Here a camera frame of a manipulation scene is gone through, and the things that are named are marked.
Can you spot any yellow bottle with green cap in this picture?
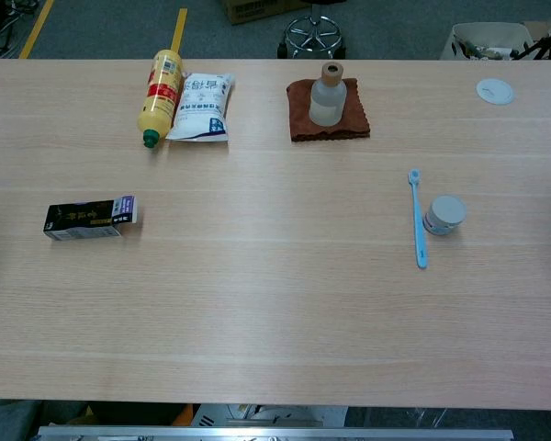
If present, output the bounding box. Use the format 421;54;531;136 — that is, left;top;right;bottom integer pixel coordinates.
136;49;186;150

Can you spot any cardboard box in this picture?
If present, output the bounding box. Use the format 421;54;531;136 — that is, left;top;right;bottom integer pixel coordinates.
219;0;311;26

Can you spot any chrome stool base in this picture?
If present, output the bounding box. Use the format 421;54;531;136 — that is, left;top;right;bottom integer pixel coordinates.
277;0;347;60

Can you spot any white blue-print salt bag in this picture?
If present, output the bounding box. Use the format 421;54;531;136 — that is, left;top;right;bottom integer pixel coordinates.
165;72;237;144

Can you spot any light blue toothbrush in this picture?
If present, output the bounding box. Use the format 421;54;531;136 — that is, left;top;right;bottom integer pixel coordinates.
408;168;429;270

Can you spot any aluminium frame rail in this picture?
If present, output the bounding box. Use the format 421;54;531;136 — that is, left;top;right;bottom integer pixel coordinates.
35;425;515;441

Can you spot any frosted glass bottle wooden cap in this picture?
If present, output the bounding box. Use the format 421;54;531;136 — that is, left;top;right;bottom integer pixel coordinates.
308;61;348;127

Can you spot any yellow floor tape strip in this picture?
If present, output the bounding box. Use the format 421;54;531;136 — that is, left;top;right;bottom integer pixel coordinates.
169;7;189;52
18;0;56;60

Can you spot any grey round cable grommet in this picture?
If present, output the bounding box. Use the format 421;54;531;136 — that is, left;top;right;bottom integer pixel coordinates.
475;77;515;106

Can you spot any black rectangular box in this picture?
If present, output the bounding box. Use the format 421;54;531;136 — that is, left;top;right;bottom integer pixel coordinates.
42;195;138;242

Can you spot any small white round jar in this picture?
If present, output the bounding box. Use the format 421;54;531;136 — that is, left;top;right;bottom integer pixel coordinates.
422;195;467;237

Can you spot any brown folded cloth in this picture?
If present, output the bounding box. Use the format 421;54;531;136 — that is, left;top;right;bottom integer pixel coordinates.
285;77;372;142

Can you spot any white storage bin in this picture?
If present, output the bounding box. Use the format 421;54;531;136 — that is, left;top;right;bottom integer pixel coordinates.
440;22;535;61

